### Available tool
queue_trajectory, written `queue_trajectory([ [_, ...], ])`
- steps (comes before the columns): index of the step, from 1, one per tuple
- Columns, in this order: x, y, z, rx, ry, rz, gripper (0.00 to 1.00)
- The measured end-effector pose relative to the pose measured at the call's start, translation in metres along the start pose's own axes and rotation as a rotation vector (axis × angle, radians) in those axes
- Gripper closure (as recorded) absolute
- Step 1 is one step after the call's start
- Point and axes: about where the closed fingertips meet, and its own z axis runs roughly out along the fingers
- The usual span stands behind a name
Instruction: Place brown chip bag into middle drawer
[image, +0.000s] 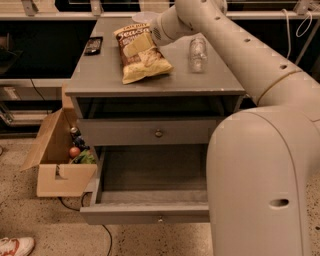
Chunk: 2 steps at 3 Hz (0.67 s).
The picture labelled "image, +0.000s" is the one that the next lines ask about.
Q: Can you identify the white and red sneaker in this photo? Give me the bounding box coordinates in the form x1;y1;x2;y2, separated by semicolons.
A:
0;237;35;256

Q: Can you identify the red apple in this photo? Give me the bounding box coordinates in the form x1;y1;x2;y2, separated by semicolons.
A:
69;147;81;158

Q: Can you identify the grey wooden drawer cabinet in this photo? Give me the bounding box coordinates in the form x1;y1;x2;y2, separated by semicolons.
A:
67;18;245;224

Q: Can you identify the brown sea salt chip bag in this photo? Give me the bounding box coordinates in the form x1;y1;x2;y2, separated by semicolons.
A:
113;23;173;84

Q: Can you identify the dark soda can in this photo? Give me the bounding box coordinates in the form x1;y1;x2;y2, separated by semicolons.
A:
70;127;81;138

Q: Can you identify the black floor cable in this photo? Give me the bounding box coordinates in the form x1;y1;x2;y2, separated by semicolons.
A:
58;192;113;256

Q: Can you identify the open grey bottom drawer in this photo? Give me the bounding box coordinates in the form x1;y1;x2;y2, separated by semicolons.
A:
80;144;209;225

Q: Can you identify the closed grey middle drawer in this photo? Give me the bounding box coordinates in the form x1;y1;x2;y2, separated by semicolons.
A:
78;119;217;146

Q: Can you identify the open cardboard box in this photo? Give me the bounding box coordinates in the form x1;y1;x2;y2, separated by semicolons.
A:
20;84;97;197

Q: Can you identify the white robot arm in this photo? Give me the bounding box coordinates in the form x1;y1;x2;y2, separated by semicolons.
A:
151;0;320;256

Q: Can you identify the white ceramic bowl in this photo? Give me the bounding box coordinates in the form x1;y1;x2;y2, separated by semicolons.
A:
132;11;159;23

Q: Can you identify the green snack bag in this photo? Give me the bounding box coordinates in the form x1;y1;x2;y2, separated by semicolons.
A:
71;150;96;164

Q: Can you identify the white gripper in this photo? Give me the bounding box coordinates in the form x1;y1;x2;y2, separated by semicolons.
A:
123;6;194;57

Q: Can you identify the white hanging cable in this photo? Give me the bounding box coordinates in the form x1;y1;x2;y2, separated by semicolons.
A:
281;3;320;61

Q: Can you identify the clear plastic water bottle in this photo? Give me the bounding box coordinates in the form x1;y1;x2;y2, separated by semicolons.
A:
189;37;208;73

